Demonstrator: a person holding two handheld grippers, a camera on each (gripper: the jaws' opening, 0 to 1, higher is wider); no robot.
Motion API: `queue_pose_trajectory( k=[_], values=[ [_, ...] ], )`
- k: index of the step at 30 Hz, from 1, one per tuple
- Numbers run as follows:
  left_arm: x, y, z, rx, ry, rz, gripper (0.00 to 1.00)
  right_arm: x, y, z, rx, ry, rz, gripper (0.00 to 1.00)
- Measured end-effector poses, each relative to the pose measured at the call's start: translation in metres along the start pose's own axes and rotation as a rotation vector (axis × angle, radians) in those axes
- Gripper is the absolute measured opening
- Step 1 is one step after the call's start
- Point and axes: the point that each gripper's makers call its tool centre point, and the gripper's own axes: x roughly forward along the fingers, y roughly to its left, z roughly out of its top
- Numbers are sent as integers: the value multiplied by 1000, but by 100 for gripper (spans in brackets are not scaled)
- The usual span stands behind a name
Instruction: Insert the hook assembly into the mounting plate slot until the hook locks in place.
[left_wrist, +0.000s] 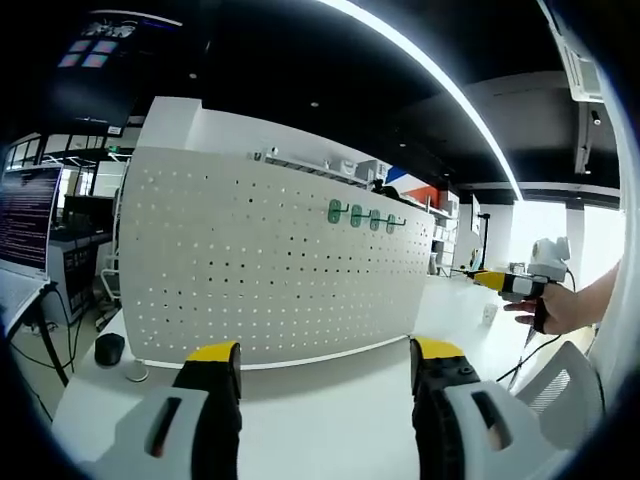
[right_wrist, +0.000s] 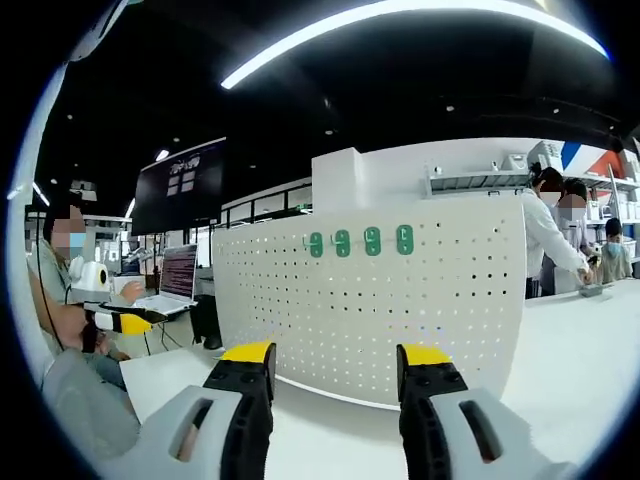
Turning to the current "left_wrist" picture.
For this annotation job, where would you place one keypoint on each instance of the black computer mouse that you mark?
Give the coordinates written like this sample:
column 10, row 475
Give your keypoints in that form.
column 109, row 349

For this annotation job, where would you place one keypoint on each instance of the open white laptop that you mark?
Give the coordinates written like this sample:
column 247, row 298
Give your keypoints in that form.
column 25, row 215

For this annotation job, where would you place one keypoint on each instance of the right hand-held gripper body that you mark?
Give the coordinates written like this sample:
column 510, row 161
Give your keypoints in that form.
column 550, row 262

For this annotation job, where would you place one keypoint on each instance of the round white pegboard foot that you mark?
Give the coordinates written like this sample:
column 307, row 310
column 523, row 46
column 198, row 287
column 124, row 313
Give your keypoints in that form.
column 136, row 374

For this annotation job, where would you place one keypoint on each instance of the white pegboard mounting plate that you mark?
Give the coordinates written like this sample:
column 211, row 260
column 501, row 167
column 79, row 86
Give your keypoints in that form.
column 200, row 160

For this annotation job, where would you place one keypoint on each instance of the white ceiling air unit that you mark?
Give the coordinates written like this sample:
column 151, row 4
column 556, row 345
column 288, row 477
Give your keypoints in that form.
column 582, row 75

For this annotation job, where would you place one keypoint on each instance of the white mesh office chair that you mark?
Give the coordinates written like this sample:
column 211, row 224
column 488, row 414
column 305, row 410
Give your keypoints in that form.
column 565, row 400

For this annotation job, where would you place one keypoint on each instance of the black desk monitor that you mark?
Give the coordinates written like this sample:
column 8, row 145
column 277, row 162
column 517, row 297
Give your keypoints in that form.
column 90, row 215

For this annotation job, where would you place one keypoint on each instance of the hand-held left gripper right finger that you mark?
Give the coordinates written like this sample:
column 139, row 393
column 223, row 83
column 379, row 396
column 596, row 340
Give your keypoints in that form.
column 435, row 395

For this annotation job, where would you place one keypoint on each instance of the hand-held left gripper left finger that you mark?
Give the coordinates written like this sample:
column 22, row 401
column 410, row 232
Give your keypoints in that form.
column 215, row 395

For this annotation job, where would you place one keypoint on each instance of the black laptop stand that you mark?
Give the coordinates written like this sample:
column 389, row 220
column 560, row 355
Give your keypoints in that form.
column 54, row 355

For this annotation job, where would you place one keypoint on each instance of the patterned paper cup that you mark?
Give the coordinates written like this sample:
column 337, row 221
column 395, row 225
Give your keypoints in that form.
column 489, row 316

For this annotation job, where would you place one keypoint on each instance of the person's right hand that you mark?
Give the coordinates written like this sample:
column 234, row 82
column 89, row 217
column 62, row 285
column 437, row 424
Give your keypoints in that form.
column 565, row 312

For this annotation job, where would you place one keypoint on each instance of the long ceiling light strip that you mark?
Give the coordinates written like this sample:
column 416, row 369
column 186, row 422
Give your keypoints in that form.
column 510, row 172

